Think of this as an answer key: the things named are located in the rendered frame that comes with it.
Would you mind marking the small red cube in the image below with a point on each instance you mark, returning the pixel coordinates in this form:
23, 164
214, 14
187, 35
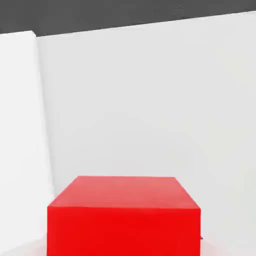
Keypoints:
124, 230

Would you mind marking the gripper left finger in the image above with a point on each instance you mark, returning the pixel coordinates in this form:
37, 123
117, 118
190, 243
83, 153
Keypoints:
38, 249

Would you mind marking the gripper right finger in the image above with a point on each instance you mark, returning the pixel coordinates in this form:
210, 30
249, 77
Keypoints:
206, 250

